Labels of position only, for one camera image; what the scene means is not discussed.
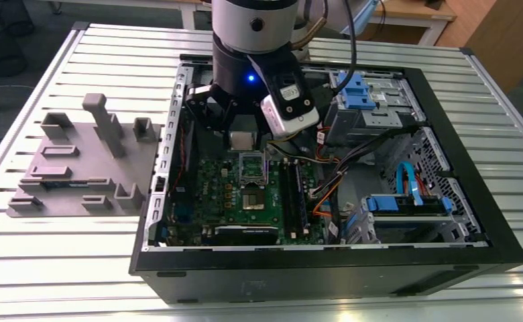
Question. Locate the blue plastic bay bracket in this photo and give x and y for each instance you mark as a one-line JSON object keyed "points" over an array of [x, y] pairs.
{"points": [[360, 97]]}

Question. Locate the thin metal locking lever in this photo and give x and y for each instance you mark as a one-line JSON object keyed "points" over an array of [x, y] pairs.
{"points": [[267, 174]]}

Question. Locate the grey power supply unit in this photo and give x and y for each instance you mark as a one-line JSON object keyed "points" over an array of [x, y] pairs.
{"points": [[207, 147]]}

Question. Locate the CPU socket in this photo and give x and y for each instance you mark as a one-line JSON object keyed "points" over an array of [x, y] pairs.
{"points": [[256, 199]]}

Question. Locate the black open PC case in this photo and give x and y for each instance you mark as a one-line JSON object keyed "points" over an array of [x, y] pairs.
{"points": [[288, 278]]}

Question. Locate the green motherboard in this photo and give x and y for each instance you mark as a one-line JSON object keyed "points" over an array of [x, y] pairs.
{"points": [[216, 214]]}

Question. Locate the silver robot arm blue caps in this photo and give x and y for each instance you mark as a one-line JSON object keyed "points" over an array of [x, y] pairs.
{"points": [[235, 30]]}

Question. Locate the dark RAM stick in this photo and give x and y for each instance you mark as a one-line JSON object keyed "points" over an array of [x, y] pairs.
{"points": [[71, 184]]}

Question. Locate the silver square CPU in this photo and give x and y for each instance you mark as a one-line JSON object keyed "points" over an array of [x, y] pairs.
{"points": [[242, 141]]}

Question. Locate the wooden cabinet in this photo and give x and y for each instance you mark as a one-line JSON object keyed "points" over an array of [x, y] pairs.
{"points": [[507, 40]]}

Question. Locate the grey parts rack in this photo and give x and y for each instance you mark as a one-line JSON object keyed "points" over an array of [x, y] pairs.
{"points": [[87, 161]]}

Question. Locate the hard disk in blue carrier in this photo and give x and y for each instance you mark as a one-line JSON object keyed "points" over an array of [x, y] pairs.
{"points": [[382, 204]]}

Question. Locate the grey metal drive cage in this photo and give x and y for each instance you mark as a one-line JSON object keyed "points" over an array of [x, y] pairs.
{"points": [[378, 120]]}

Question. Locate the black graphics card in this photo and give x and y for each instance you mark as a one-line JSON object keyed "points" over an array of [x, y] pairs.
{"points": [[243, 234]]}

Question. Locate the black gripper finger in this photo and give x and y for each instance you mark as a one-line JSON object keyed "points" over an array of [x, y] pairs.
{"points": [[258, 142], [199, 100]]}

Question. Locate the metal disk bay cage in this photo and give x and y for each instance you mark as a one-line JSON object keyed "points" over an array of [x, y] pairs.
{"points": [[423, 218]]}

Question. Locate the black RAM slot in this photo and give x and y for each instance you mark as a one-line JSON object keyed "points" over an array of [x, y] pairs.
{"points": [[300, 201], [288, 201]]}

